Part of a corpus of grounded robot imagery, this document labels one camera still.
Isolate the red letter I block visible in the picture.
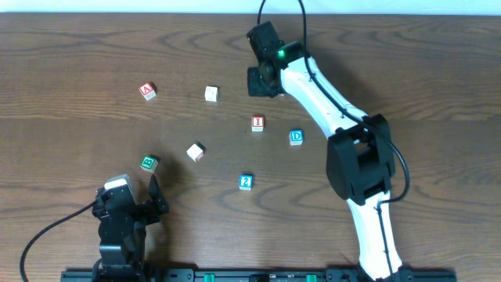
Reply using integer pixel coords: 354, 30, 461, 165
251, 116, 265, 132

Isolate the blue number 2 block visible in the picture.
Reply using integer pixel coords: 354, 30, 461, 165
239, 175, 254, 190

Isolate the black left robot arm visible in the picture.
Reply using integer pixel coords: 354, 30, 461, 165
91, 174, 169, 281

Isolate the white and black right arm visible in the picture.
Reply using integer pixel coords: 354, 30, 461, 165
247, 22, 402, 281

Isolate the green letter B block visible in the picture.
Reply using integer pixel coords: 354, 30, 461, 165
140, 155, 159, 173

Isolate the white block with red side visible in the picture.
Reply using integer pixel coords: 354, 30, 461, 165
186, 143, 206, 162

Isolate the plain white wooden block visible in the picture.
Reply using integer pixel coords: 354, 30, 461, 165
204, 85, 218, 102

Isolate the blue letter D block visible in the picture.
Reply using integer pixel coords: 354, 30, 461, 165
289, 129, 304, 146

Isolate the red letter A block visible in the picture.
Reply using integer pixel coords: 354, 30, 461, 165
139, 82, 157, 100

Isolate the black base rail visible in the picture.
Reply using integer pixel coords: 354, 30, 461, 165
60, 267, 458, 282

